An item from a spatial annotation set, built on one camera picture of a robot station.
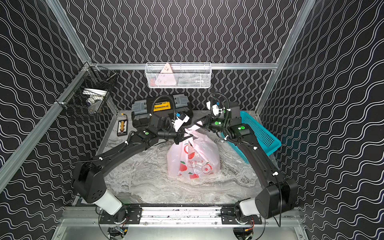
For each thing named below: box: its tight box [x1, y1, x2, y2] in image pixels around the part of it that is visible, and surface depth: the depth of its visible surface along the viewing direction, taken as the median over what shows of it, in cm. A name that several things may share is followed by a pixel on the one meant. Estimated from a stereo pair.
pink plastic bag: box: [167, 122, 221, 180], surface depth 82 cm
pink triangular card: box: [155, 62, 177, 86], surface depth 92 cm
